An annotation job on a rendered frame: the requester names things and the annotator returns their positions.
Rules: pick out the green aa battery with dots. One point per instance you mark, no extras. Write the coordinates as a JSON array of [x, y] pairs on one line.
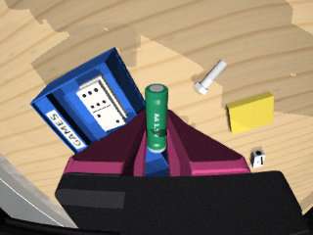
[[156, 98]]

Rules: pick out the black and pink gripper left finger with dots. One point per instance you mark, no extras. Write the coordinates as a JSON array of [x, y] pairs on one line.
[[117, 152]]

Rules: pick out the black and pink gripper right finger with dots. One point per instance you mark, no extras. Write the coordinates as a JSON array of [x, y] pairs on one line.
[[197, 153]]

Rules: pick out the white domino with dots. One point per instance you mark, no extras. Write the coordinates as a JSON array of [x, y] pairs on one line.
[[101, 105], [108, 87]]

